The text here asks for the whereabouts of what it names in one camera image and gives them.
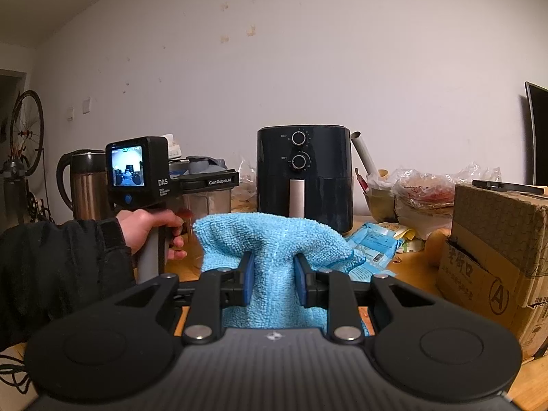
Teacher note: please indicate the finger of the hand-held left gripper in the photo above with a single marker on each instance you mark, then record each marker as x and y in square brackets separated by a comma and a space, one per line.
[214, 189]

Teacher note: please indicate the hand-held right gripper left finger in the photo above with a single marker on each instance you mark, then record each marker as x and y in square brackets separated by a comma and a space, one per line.
[247, 278]

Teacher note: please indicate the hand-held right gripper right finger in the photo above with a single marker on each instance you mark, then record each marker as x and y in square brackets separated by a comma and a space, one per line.
[299, 280]

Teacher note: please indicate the blue microfibre cloth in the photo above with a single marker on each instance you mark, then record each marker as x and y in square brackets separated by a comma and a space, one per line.
[274, 239]

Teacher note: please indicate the person's left forearm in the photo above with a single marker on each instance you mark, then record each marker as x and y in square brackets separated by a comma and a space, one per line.
[55, 265]

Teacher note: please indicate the person's left hand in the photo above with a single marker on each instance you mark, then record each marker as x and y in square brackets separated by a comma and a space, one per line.
[141, 227]

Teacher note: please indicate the tissue box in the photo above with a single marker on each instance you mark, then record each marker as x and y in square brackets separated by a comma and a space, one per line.
[174, 150]

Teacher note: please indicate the plastic bag of flatbread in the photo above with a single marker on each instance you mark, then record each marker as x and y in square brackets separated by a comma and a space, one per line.
[246, 188]

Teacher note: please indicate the steel electric kettle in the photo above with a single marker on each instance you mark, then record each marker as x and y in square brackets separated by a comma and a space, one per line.
[85, 188]

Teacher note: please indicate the black air fryer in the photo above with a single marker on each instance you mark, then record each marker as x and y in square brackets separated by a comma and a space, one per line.
[325, 188]

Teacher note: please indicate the plastic tub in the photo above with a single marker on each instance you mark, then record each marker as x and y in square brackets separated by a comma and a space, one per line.
[381, 201]

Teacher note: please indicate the yellow paper packets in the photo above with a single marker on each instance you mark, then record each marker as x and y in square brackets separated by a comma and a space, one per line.
[406, 239]

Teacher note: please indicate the red plastic utensil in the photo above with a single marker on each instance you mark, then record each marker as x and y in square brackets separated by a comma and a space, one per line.
[361, 180]

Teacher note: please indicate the yellow fruit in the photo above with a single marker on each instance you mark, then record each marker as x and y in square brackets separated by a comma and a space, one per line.
[436, 250]

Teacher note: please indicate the white cardboard tube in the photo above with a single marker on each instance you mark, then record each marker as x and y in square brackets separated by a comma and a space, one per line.
[364, 154]

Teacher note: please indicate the bicycle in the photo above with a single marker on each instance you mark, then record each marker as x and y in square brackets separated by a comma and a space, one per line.
[15, 192]

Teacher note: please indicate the clear plastic food bag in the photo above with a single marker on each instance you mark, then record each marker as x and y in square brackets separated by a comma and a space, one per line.
[424, 192]

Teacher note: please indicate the large cardboard box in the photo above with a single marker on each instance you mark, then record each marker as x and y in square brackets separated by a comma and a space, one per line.
[492, 222]

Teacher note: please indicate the black flat device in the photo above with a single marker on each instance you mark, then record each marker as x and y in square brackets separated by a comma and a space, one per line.
[509, 185]

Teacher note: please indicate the black television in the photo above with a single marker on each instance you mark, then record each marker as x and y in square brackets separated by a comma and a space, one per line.
[540, 137]

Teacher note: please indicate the white wall switch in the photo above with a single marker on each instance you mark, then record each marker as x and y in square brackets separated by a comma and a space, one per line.
[86, 105]

